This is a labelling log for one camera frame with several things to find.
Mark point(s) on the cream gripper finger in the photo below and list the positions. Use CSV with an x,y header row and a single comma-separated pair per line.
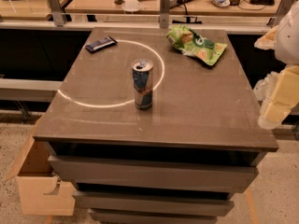
x,y
281,97
267,41

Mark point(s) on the metal bracket post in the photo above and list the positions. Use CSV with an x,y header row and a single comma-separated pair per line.
x,y
164,13
57,13
283,9

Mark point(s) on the right metal bracket post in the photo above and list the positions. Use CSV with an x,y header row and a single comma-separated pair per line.
x,y
283,9

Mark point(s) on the red bull can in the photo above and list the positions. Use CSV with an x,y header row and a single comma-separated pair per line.
x,y
143,83

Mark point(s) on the cardboard box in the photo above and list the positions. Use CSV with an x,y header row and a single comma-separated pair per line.
x,y
41,191

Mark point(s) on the middle metal bracket post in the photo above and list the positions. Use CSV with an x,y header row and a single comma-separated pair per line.
x,y
164,13

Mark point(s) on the grey drawer cabinet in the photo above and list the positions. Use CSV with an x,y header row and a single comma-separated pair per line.
x,y
180,161

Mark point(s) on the left metal bracket post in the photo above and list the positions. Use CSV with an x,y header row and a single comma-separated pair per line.
x,y
57,13

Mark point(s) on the clear plastic lid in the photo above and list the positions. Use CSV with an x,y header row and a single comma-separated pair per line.
x,y
131,6

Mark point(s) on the left hand sanitizer bottle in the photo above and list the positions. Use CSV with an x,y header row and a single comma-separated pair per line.
x,y
264,87

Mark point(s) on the dark wrapped candy bar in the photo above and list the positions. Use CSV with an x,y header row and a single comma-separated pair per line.
x,y
101,44

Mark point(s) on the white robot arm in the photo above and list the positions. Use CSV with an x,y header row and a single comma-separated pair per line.
x,y
287,38

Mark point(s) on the green chip bag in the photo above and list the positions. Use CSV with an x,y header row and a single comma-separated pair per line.
x,y
191,44

